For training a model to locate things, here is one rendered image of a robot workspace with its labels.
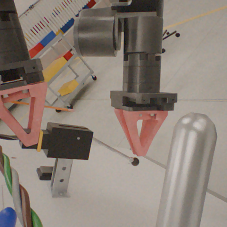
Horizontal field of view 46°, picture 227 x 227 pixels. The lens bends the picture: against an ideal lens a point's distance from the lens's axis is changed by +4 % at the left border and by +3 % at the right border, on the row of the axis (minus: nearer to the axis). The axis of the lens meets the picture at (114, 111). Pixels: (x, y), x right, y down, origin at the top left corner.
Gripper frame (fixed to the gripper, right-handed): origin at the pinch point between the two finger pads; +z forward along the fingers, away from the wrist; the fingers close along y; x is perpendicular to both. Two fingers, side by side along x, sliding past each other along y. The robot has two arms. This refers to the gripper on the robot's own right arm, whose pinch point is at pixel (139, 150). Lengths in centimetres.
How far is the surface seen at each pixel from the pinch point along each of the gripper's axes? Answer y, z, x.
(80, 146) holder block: 2.0, -1.9, -10.1
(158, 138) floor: -153, 38, 102
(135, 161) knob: 0.5, 1.6, -0.8
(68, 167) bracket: 0.9, 1.2, -11.4
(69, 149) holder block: 2.0, -1.7, -11.6
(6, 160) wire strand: 19.3, -6.1, -19.2
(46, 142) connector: 1.4, -2.7, -14.4
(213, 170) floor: -88, 44, 100
